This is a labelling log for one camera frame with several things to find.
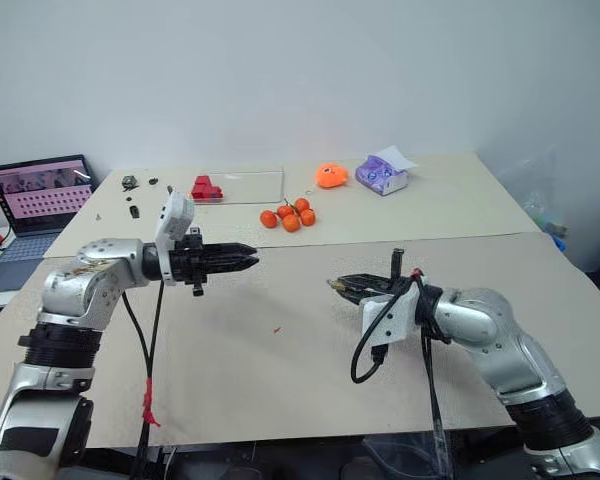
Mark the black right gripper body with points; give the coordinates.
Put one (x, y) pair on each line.
(397, 287)

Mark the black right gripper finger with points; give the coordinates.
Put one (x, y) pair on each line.
(362, 295)
(365, 281)

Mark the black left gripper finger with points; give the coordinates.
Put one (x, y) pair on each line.
(230, 266)
(230, 251)

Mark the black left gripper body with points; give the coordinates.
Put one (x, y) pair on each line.
(187, 262)

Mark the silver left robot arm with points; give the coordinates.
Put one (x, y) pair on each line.
(100, 270)

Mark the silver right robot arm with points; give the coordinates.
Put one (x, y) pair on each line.
(485, 320)

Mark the red toy block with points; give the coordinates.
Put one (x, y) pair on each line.
(206, 190)

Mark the clear plastic tray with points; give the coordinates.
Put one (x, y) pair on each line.
(252, 185)

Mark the grey cardboard sheet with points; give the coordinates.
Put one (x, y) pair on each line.
(260, 360)

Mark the purple tissue pack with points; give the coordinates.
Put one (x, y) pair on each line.
(380, 177)

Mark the orange plush toy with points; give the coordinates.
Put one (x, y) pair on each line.
(331, 176)

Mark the open grey laptop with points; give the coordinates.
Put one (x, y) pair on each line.
(40, 200)

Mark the clear plastic bag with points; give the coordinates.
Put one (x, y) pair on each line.
(535, 200)

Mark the clear plastic sheet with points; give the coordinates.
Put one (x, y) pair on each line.
(405, 455)

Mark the small blue item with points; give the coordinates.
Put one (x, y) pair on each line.
(560, 242)

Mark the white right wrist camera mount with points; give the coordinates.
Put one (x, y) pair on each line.
(390, 322)

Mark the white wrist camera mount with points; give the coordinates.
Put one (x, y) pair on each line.
(390, 322)
(175, 220)

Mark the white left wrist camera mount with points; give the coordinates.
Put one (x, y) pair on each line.
(175, 220)

